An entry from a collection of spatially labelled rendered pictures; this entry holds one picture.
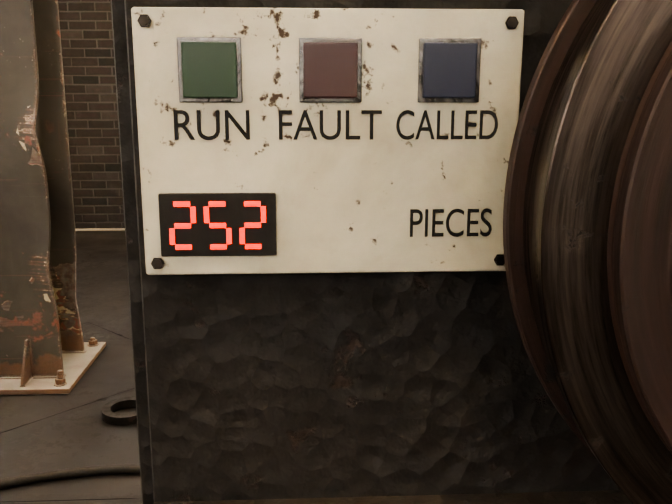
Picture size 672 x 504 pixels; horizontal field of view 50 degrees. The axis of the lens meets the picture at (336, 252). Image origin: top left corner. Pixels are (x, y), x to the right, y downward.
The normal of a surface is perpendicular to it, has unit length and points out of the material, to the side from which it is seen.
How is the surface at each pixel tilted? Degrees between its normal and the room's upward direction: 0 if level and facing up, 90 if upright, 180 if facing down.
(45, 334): 90
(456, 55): 90
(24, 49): 90
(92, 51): 90
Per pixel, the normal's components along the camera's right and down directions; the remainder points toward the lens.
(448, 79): 0.05, 0.22
